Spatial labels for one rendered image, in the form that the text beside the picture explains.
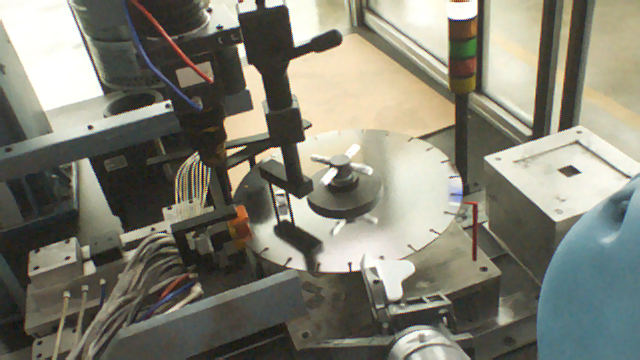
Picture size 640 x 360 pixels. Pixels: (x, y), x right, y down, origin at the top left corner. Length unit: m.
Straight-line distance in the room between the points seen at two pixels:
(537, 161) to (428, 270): 0.26
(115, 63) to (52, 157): 0.47
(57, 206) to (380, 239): 0.79
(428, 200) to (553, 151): 0.27
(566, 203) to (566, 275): 0.74
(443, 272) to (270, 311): 0.28
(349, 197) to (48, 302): 0.50
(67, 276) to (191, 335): 0.36
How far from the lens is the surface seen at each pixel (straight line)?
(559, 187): 0.96
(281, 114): 0.73
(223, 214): 0.83
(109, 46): 1.41
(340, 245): 0.78
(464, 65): 1.02
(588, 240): 0.18
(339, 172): 0.84
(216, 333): 0.71
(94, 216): 1.34
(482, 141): 1.33
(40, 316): 1.07
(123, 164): 1.19
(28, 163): 1.00
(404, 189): 0.86
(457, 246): 0.92
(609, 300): 0.18
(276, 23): 0.68
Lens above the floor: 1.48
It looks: 36 degrees down
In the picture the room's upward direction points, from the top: 10 degrees counter-clockwise
